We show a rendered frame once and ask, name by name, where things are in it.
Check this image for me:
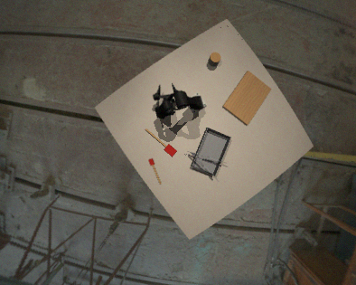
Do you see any brown wooden board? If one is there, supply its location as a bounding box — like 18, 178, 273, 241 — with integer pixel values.
223, 71, 271, 125

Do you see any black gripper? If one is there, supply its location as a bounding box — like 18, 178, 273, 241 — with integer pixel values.
153, 83, 178, 105

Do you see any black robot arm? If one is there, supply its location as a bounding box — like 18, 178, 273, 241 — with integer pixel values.
155, 90, 204, 119

